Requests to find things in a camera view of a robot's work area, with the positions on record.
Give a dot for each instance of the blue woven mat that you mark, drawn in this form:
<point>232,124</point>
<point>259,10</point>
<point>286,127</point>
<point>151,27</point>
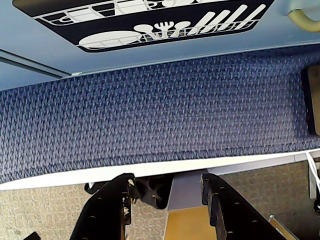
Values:
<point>155,112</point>

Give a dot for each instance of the grey and wood post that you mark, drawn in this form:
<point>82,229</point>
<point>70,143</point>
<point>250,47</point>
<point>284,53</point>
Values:
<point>185,192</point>

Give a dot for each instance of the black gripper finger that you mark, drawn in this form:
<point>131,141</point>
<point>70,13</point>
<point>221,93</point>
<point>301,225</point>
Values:
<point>232,215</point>
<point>105,212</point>

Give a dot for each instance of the black framed wooden board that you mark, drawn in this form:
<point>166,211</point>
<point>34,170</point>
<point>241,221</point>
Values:
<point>313,100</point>

